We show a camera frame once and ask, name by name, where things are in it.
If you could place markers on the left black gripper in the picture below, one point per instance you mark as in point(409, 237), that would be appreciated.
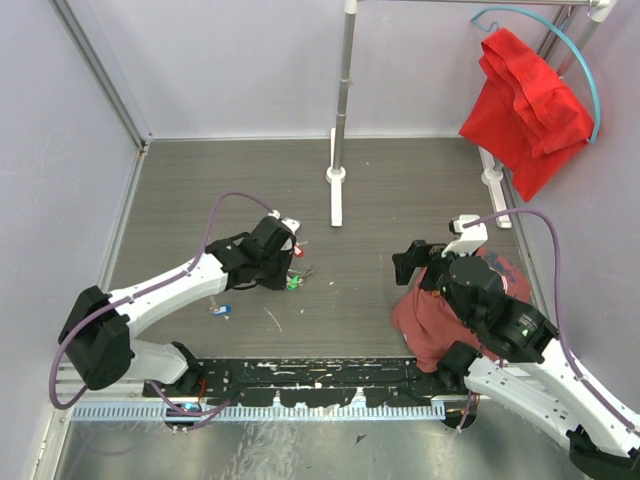
point(279, 283)

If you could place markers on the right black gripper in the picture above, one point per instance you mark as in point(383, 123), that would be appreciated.
point(418, 254)

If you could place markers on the metal keyring with keys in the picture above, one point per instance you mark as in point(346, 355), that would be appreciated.
point(295, 279)

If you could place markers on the blue tagged key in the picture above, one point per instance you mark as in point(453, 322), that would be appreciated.
point(216, 309)

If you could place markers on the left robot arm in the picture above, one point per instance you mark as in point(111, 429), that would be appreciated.
point(101, 334)

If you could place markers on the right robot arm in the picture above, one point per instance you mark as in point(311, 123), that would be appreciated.
point(467, 319)

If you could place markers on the red tagged key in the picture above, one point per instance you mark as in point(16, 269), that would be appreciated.
point(299, 251)

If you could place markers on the maroon printed t-shirt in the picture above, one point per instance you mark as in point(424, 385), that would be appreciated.
point(428, 324)

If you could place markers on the white pole base foot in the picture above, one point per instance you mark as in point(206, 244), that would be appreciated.
point(335, 178)

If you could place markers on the black mounting plate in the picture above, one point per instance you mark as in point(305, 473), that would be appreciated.
point(312, 382)

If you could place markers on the red cloth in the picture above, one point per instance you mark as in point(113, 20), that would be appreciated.
point(525, 115)

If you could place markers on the blue clothes hanger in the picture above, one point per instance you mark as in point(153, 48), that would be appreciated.
point(494, 26)

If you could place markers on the metal rack pole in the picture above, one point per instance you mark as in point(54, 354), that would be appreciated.
point(350, 10)

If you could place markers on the aluminium corner profile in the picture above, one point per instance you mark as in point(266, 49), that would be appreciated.
point(83, 27)

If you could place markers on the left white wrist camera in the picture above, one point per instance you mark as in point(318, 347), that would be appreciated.
point(292, 224)

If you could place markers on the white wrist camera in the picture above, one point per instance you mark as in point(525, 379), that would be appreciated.
point(292, 224)
point(470, 234)

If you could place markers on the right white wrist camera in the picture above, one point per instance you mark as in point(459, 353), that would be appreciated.
point(470, 234)

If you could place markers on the slotted cable duct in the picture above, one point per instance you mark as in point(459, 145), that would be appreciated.
point(356, 411)

